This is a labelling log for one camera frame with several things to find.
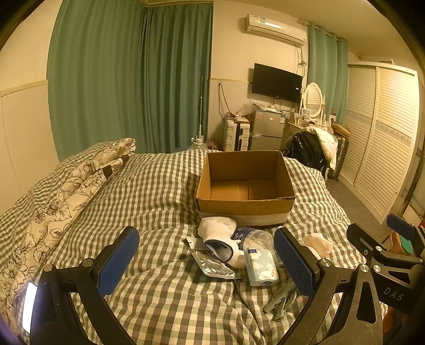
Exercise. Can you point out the clear plastic bag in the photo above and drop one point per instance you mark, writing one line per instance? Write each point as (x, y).
(246, 107)

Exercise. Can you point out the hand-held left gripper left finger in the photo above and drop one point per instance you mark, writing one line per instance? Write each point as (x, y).
(118, 262)

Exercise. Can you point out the white oval vanity mirror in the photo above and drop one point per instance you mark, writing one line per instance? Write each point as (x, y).
(312, 99)

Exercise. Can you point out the white ribbed suitcase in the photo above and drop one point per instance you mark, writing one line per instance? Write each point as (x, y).
(235, 136)

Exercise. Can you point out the clear plastic bottle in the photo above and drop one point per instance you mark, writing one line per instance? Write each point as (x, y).
(254, 237)

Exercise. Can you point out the grey plastic hair clip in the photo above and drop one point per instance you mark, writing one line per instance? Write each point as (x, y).
(282, 297)

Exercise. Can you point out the white padded jacket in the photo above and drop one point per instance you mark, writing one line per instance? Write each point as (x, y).
(327, 142)

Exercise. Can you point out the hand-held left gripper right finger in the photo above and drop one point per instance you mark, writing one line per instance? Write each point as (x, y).
(294, 262)

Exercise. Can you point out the wide green curtain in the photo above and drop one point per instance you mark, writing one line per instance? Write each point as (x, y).
(96, 79)

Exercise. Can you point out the light teal curtain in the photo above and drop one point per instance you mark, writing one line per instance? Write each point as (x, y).
(327, 76)

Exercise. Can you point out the wooden dressing table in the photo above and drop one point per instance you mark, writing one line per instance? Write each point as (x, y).
(294, 127)

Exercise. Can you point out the white louvred wardrobe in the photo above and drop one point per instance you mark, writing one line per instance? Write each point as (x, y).
(381, 132)

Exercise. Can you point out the white air conditioner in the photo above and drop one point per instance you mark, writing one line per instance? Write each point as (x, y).
(275, 28)

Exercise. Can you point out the black jacket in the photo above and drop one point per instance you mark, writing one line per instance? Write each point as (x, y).
(307, 149)

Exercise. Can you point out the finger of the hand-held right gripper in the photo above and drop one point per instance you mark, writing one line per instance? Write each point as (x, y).
(381, 262)
(401, 227)

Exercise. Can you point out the floral quilt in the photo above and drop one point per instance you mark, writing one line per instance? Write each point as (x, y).
(66, 199)

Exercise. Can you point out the black wall television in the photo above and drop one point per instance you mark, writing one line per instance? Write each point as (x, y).
(277, 83)

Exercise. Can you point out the white pole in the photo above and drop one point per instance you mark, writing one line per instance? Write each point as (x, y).
(201, 109)

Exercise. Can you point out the silver mini fridge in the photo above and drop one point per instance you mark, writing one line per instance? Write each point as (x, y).
(267, 131)

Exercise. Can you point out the dark suitcase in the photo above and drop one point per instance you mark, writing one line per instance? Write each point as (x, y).
(341, 156)

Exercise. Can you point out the narrow green curtain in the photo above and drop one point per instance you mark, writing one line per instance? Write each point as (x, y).
(179, 79)

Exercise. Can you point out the floral tissue packet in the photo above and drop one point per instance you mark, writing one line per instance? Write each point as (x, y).
(262, 268)

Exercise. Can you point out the silver foil packet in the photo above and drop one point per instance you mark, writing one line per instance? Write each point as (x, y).
(212, 265)

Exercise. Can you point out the cardboard box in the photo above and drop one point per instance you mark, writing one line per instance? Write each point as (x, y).
(244, 207)

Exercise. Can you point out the white tissue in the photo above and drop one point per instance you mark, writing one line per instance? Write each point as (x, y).
(317, 244)

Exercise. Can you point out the white sock with blue cuff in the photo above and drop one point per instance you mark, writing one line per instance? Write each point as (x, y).
(217, 227)

